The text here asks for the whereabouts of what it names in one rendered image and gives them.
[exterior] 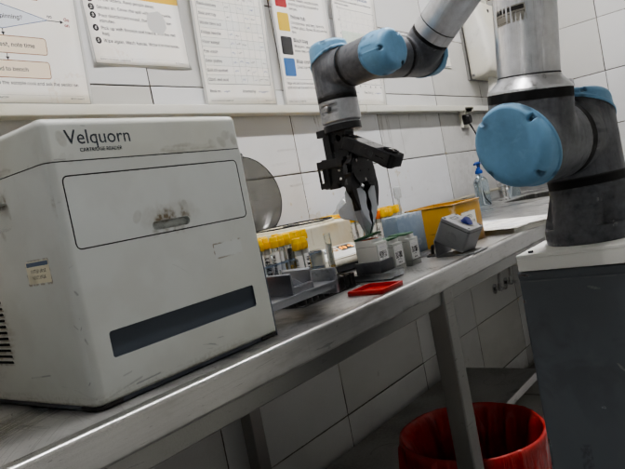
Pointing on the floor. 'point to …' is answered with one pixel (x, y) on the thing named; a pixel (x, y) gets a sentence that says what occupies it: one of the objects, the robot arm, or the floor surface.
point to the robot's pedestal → (579, 361)
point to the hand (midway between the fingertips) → (371, 227)
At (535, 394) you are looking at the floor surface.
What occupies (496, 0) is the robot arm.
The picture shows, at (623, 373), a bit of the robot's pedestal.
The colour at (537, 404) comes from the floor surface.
